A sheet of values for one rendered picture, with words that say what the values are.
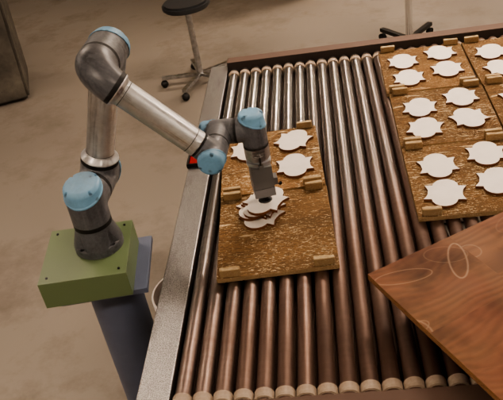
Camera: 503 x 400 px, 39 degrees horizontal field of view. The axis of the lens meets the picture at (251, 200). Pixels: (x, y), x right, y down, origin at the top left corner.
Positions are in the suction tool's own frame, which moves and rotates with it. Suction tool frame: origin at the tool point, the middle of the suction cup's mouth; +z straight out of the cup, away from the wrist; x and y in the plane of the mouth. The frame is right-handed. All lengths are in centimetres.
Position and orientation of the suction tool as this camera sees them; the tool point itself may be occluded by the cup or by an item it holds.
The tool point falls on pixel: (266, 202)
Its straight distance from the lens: 222.8
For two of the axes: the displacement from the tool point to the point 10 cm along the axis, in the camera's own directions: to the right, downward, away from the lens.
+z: 1.5, 8.2, 5.5
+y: -1.7, -5.3, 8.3
